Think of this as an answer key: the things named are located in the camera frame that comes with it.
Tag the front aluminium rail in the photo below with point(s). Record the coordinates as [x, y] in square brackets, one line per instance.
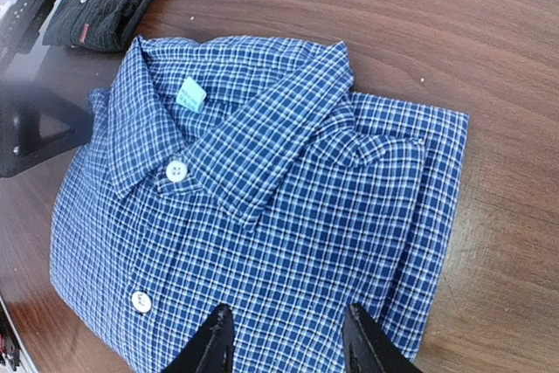
[14, 357]

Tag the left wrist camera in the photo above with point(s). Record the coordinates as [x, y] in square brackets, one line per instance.
[21, 24]

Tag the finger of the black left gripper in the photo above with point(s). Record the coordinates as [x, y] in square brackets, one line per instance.
[22, 144]

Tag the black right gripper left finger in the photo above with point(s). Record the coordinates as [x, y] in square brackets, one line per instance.
[211, 348]

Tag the blue plaid long sleeve shirt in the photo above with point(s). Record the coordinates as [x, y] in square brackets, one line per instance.
[248, 171]

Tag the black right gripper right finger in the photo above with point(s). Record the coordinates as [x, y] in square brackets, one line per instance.
[367, 349]

